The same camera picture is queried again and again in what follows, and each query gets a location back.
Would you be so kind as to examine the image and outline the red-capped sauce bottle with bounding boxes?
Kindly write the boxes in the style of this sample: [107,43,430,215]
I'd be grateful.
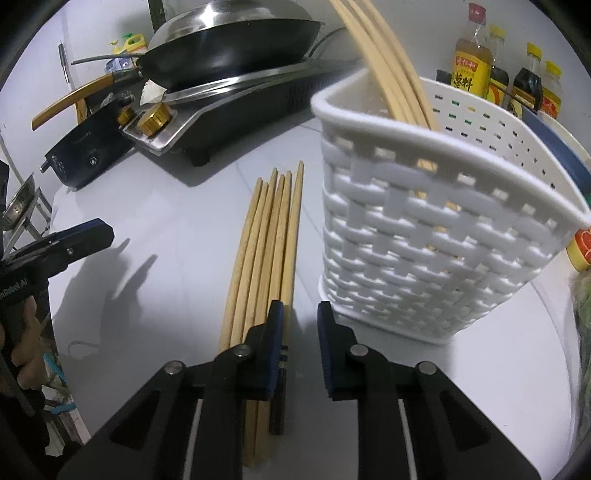
[450,2,492,100]

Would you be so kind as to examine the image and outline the dark blue electric pot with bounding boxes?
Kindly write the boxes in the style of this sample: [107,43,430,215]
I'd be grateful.
[41,108,137,190]

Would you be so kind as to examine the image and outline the pale cabbage piece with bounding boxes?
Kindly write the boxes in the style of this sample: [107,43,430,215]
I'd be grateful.
[140,79,166,106]

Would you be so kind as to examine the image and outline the yellow-capped brown sauce bottle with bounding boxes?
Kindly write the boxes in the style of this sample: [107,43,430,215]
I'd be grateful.
[485,25,509,104]

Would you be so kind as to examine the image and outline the yellow-capped orange-label bottle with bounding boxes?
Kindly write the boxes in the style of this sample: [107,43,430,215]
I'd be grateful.
[538,60,563,121]

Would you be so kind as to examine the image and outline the yellow squeeze bottle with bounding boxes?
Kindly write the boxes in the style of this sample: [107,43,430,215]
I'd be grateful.
[566,226,591,273]

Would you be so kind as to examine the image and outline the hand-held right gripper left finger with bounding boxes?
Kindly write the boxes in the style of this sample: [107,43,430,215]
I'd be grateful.
[55,300,287,480]

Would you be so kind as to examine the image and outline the black wok with wooden handle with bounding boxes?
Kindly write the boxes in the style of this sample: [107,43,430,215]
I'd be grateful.
[31,14,324,132]

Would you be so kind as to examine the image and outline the person's left hand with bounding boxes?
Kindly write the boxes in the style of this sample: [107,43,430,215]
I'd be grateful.
[0,295,49,391]

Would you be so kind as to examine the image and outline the dark-tipped striped wooden chopstick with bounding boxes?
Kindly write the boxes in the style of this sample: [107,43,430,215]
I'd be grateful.
[329,0,411,127]
[346,0,426,130]
[365,0,441,134]
[270,161,305,435]

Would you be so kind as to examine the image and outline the metal strainer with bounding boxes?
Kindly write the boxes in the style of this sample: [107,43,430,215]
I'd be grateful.
[0,173,38,232]

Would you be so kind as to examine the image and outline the plastic bag of greens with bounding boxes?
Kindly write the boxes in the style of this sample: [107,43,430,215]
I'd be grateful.
[570,272,591,361]

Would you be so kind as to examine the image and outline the steel wok lid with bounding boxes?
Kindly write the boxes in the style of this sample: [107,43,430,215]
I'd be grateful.
[148,0,315,49]

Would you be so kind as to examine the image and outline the white woven plastic basket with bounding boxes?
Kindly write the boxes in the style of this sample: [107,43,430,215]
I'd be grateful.
[310,69,591,347]

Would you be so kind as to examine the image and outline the bundle of wooden chopsticks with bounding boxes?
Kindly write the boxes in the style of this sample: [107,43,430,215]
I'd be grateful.
[217,168,294,469]

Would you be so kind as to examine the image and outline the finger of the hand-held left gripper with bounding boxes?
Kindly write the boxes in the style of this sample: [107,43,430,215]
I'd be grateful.
[44,220,112,243]
[9,226,115,278]

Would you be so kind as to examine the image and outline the black ladle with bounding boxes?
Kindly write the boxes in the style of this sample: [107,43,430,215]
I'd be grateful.
[71,52,148,65]

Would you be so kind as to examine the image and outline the black cooker cable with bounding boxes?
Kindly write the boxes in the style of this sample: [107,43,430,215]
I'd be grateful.
[302,25,352,61]

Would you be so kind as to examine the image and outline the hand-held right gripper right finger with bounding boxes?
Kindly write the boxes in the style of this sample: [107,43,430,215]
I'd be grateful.
[317,301,541,480]

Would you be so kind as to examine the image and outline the blue bowl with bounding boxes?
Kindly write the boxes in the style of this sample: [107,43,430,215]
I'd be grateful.
[522,108,591,195]

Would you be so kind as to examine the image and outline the yellow detergent bottle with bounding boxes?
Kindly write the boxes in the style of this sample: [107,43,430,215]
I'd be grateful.
[110,32,148,61]

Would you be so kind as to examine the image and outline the yellow-capped dark sauce bottle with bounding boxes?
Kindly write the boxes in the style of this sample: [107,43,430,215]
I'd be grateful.
[508,42,543,121]

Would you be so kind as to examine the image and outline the teal cable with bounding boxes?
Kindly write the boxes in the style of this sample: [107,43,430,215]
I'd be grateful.
[44,352,77,414]

